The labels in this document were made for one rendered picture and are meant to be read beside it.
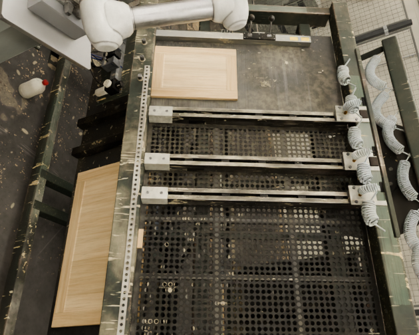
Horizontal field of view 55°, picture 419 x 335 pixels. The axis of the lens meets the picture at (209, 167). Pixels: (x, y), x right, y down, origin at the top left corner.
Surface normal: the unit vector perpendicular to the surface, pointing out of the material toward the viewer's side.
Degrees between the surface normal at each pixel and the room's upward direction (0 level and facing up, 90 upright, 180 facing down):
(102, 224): 90
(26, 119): 0
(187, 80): 59
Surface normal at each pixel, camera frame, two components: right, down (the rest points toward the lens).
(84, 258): -0.47, -0.41
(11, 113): 0.88, -0.22
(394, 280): 0.05, -0.46
